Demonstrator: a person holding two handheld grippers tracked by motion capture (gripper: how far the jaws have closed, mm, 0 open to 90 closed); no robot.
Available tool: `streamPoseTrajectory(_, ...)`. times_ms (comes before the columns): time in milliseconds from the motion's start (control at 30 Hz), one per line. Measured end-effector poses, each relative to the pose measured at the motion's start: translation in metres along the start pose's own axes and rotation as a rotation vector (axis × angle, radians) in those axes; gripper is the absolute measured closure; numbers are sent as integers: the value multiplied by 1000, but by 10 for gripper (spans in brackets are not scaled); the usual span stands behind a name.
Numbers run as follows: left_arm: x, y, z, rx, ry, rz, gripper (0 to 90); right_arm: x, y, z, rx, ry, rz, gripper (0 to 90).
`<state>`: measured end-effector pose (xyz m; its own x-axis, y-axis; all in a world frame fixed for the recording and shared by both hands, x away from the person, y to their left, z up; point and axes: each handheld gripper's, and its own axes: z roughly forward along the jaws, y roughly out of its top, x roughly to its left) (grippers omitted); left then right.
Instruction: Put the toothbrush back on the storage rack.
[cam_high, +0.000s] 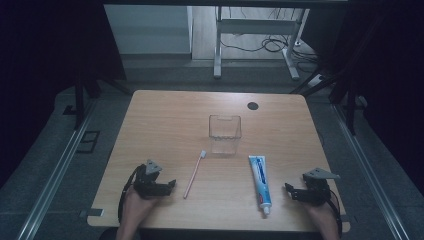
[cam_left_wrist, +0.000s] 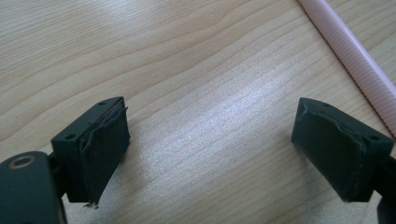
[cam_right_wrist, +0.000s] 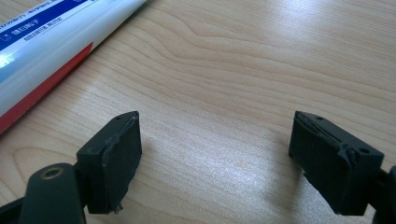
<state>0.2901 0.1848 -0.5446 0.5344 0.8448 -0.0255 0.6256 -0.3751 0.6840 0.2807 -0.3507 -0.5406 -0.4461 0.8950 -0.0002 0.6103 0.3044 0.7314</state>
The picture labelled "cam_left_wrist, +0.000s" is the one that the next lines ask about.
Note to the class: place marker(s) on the pink toothbrush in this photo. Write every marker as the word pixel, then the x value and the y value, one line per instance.
pixel 351 53

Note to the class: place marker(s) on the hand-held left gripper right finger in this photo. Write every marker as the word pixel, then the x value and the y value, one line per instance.
pixel 333 149

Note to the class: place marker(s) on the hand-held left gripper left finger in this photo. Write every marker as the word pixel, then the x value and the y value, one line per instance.
pixel 102 155

